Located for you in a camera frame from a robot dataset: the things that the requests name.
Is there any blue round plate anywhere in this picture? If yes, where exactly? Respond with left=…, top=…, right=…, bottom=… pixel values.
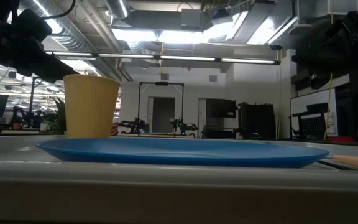
left=35, top=136, right=330, bottom=169

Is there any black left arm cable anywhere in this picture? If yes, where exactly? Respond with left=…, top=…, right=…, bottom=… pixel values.
left=40, top=0, right=76, bottom=20

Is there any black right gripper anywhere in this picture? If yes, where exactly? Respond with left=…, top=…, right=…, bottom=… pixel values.
left=291, top=18, right=354, bottom=78

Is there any small potted succulent plant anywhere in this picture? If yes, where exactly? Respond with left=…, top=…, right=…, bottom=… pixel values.
left=40, top=96, right=67, bottom=135

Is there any grey plastic tray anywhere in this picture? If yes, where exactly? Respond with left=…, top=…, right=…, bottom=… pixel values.
left=0, top=134, right=358, bottom=223

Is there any black gantry frame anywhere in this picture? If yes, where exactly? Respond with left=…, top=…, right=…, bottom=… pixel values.
left=137, top=81, right=185, bottom=138

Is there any black cabinet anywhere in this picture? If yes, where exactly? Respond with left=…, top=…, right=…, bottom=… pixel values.
left=237, top=101, right=277, bottom=140

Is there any yellow ribbed cup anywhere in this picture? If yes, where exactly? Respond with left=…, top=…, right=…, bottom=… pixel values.
left=62, top=73, right=122, bottom=139

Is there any red flat box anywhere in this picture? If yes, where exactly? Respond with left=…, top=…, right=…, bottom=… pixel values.
left=326, top=135, right=354, bottom=144

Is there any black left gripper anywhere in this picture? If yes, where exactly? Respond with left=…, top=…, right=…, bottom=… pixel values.
left=0, top=20, right=80, bottom=84

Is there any silver ventilation duct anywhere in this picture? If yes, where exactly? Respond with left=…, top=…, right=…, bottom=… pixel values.
left=19, top=0, right=127, bottom=82

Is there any black wall monitor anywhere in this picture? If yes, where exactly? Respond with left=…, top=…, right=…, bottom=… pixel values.
left=205, top=98, right=237, bottom=119

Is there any black mesh chair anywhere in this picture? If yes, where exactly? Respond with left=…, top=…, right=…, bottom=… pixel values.
left=289, top=102, right=329, bottom=141

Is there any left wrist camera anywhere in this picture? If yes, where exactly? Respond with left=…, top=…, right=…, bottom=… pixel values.
left=11, top=8, right=53, bottom=43

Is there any thin yellow hanging cord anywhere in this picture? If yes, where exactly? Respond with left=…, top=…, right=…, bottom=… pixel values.
left=323, top=73, right=334, bottom=141

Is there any long ceiling strip light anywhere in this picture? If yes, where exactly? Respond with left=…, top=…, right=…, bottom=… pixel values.
left=44, top=50, right=282, bottom=66

